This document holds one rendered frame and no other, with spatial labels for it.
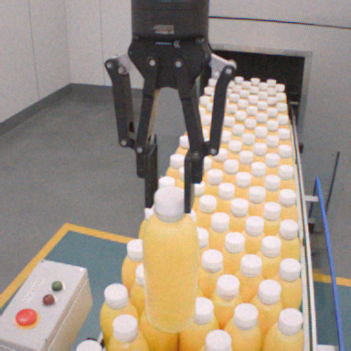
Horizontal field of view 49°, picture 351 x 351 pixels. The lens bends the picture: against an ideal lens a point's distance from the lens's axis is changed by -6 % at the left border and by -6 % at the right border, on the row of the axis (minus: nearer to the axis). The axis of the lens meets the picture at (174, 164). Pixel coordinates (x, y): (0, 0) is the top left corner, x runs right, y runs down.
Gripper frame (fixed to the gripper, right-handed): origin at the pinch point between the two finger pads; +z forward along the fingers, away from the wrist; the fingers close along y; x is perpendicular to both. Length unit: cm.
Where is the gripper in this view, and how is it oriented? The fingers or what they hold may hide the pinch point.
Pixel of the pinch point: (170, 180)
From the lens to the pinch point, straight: 46.2
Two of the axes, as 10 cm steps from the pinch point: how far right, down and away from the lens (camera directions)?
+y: 9.8, 1.0, -1.9
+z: 0.0, 8.8, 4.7
